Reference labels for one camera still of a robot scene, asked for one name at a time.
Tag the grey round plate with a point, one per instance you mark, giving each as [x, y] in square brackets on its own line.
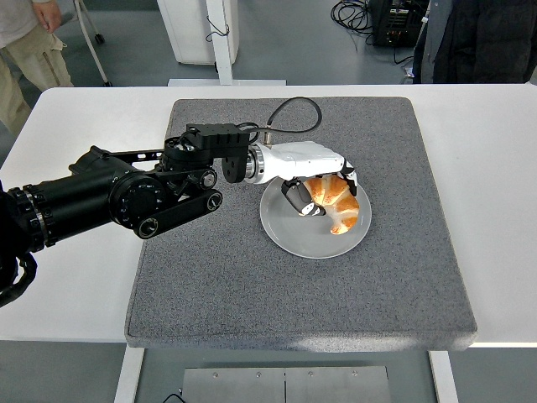
[302, 239]

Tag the white table post with foot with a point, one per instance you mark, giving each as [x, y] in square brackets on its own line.
[222, 50]

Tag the white table leg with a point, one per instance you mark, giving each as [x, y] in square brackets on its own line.
[128, 378]
[444, 378]

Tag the person in dark coat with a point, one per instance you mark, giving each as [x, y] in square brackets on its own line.
[482, 42]

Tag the grey metal plate with screws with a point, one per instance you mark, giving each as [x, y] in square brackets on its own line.
[251, 386]

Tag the golden croissant bread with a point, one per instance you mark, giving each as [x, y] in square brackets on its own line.
[344, 210]

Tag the grey chair with wheels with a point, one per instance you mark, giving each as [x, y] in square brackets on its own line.
[100, 38]

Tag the black electronics box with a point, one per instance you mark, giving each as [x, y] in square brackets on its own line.
[390, 25]

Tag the person in light trousers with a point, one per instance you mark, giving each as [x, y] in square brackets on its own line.
[25, 46]

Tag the white cabinet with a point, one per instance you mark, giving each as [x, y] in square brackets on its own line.
[189, 33]

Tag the white-black robot hand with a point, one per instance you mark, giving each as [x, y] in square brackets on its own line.
[302, 159]

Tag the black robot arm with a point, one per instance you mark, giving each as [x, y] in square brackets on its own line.
[84, 197]

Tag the grey felt mat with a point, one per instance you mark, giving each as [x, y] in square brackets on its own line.
[293, 294]

